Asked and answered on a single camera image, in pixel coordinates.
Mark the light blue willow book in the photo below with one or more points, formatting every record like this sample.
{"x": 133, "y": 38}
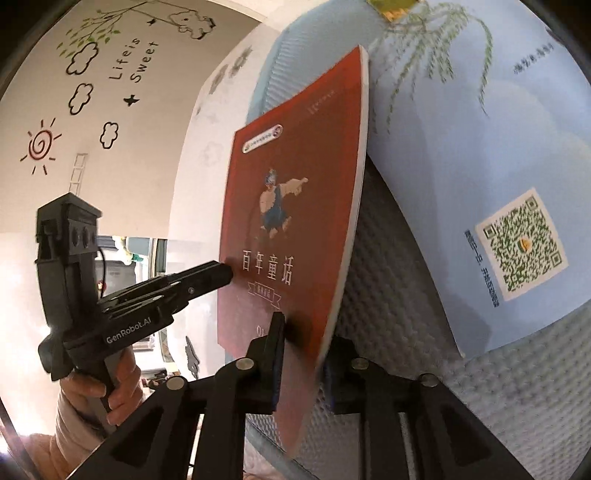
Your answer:
{"x": 461, "y": 138}

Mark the person's left hand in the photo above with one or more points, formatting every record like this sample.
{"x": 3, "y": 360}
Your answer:
{"x": 127, "y": 383}

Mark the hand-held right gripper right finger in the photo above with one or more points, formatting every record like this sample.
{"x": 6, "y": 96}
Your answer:
{"x": 344, "y": 383}

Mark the light blue textured mat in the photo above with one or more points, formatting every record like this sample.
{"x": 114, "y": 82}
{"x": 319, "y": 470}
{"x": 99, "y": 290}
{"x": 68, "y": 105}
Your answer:
{"x": 383, "y": 277}

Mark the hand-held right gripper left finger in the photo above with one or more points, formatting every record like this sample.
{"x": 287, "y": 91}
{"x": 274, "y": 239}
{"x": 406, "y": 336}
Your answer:
{"x": 270, "y": 364}

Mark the person's left forearm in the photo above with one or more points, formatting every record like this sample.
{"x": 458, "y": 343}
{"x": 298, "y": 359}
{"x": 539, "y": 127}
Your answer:
{"x": 55, "y": 438}

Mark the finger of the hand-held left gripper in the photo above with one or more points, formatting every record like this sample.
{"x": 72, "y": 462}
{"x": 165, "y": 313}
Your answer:
{"x": 207, "y": 276}

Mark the dark red figure book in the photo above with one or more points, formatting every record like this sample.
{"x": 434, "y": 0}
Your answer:
{"x": 286, "y": 161}

